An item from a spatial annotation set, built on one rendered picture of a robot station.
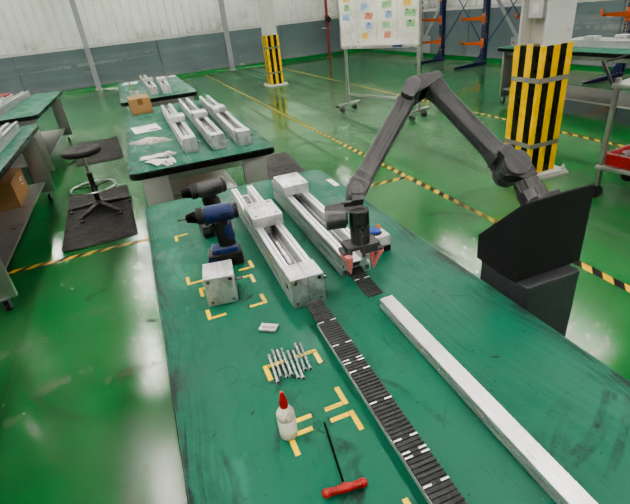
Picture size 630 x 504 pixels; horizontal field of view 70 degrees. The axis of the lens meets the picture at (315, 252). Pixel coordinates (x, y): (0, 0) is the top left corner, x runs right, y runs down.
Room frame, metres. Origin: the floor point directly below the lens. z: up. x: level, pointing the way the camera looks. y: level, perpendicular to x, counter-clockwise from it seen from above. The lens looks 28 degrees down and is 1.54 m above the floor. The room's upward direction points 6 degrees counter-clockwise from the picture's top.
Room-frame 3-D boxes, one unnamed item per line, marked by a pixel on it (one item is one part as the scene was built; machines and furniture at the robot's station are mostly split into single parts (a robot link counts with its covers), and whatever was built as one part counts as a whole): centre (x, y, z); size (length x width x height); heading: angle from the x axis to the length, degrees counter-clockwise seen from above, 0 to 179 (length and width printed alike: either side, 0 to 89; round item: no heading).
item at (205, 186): (1.65, 0.41, 0.89); 0.20 x 0.08 x 0.22; 113
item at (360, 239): (1.18, -0.14, 0.94); 0.10 x 0.07 x 0.07; 107
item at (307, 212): (1.61, 0.00, 0.82); 0.80 x 0.10 x 0.09; 17
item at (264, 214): (1.55, 0.18, 0.87); 0.16 x 0.11 x 0.07; 17
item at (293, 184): (1.85, 0.07, 0.87); 0.16 x 0.11 x 0.07; 17
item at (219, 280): (1.19, 0.29, 0.83); 0.11 x 0.10 x 0.10; 100
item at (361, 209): (1.18, -0.13, 1.00); 0.07 x 0.06 x 0.07; 91
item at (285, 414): (0.64, 0.09, 0.84); 0.04 x 0.04 x 0.12
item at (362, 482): (0.57, 0.01, 0.79); 0.16 x 0.08 x 0.02; 10
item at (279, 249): (1.55, 0.18, 0.82); 0.80 x 0.10 x 0.09; 17
